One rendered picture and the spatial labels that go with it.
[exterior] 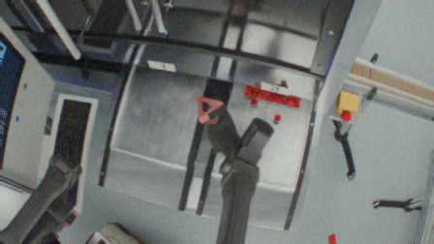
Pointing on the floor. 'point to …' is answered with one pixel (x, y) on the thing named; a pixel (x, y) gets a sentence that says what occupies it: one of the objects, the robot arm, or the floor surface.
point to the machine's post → (346, 51)
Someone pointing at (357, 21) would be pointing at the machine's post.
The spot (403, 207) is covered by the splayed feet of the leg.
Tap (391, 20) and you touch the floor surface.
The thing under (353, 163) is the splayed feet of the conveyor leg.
